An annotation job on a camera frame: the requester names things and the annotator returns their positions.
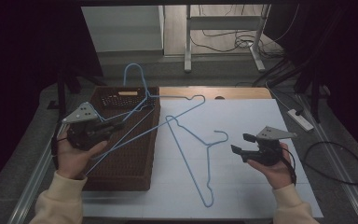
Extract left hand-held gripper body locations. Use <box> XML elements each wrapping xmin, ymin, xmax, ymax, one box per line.
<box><xmin>61</xmin><ymin>102</ymin><xmax>113</xmax><ymax>152</ymax></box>

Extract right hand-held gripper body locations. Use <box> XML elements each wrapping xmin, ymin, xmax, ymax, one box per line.
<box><xmin>245</xmin><ymin>125</ymin><xmax>297</xmax><ymax>167</ymax></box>

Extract blue wire clothes hanger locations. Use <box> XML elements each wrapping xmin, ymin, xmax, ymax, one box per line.
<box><xmin>87</xmin><ymin>63</ymin><xmax>206</xmax><ymax>161</ymax></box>
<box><xmin>84</xmin><ymin>104</ymin><xmax>157</xmax><ymax>176</ymax></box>
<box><xmin>165</xmin><ymin>115</ymin><xmax>230</xmax><ymax>208</ymax></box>

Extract brown wicker basket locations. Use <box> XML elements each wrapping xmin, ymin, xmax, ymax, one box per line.
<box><xmin>81</xmin><ymin>86</ymin><xmax>161</xmax><ymax>192</ymax></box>

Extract person's right hand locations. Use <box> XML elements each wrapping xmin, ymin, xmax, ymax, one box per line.
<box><xmin>246</xmin><ymin>142</ymin><xmax>294</xmax><ymax>190</ymax></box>

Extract person's left hand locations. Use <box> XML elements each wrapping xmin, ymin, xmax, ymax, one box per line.
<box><xmin>55</xmin><ymin>124</ymin><xmax>109</xmax><ymax>181</ymax></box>

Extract white board mat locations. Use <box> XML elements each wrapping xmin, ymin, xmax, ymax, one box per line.
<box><xmin>82</xmin><ymin>98</ymin><xmax>324</xmax><ymax>219</ymax></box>

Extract black tripod stand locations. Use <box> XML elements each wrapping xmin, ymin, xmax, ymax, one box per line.
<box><xmin>47</xmin><ymin>60</ymin><xmax>108</xmax><ymax>125</ymax></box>
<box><xmin>252</xmin><ymin>54</ymin><xmax>335</xmax><ymax>124</ymax></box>

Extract white power strip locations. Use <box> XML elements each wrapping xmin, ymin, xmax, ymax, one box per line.
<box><xmin>287</xmin><ymin>108</ymin><xmax>315</xmax><ymax>133</ymax></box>

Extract dark curtain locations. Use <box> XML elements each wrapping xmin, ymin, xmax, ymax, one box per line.
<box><xmin>0</xmin><ymin>0</ymin><xmax>104</xmax><ymax>190</ymax></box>
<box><xmin>262</xmin><ymin>0</ymin><xmax>358</xmax><ymax>157</ymax></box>

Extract white cabinet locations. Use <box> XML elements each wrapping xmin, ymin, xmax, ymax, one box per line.
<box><xmin>81</xmin><ymin>5</ymin><xmax>165</xmax><ymax>53</ymax></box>

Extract white power cable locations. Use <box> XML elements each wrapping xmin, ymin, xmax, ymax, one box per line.
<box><xmin>264</xmin><ymin>81</ymin><xmax>292</xmax><ymax>112</ymax></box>

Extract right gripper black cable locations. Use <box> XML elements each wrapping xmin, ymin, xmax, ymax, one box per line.
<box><xmin>278</xmin><ymin>147</ymin><xmax>298</xmax><ymax>187</ymax></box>

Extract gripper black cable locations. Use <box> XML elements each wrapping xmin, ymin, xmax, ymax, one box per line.
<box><xmin>278</xmin><ymin>147</ymin><xmax>298</xmax><ymax>187</ymax></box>
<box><xmin>50</xmin><ymin>123</ymin><xmax>70</xmax><ymax>171</ymax></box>

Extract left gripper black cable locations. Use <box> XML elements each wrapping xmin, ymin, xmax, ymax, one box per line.
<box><xmin>50</xmin><ymin>123</ymin><xmax>70</xmax><ymax>171</ymax></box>

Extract aluminium rail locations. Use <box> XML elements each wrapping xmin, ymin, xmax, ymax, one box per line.
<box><xmin>296</xmin><ymin>92</ymin><xmax>358</xmax><ymax>224</ymax></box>
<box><xmin>7</xmin><ymin>122</ymin><xmax>63</xmax><ymax>224</ymax></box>

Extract tangle of black floor cables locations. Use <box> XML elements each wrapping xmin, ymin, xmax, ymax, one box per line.
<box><xmin>188</xmin><ymin>4</ymin><xmax>301</xmax><ymax>60</ymax></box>

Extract black looped cable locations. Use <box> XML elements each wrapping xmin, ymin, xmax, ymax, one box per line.
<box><xmin>303</xmin><ymin>141</ymin><xmax>358</xmax><ymax>187</ymax></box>

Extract white metal table frame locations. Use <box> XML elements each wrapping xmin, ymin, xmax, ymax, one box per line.
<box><xmin>184</xmin><ymin>4</ymin><xmax>272</xmax><ymax>74</ymax></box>

